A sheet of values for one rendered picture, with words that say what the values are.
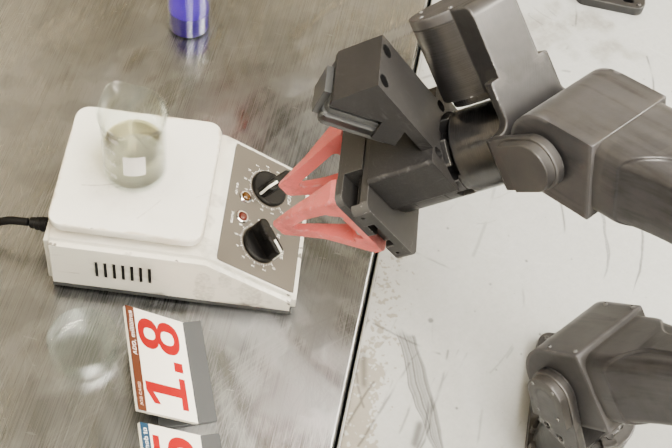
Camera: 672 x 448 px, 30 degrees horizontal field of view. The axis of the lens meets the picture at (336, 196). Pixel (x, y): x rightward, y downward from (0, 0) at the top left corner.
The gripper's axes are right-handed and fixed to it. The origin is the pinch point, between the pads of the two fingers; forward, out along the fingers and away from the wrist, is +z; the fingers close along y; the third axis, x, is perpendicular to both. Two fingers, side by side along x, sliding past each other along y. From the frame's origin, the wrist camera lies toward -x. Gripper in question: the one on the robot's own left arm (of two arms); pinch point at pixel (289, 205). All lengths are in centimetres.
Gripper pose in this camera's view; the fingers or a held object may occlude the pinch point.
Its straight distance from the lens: 91.9
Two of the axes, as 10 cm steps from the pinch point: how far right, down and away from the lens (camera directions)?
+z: -8.3, 2.5, 4.9
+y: -0.9, 8.1, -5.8
